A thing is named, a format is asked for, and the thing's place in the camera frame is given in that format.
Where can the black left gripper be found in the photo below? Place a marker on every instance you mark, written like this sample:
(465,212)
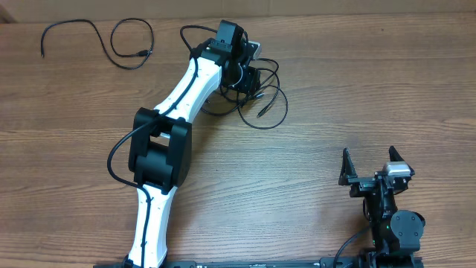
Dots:
(251,82)

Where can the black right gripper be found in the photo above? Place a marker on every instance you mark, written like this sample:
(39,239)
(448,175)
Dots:
(360,184)

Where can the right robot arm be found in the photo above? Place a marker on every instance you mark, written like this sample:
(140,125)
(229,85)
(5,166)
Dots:
(395,233)

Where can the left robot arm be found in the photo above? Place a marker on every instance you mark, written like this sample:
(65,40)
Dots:
(161,138)

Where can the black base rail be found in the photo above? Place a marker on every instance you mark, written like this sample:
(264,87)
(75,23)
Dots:
(260,263)

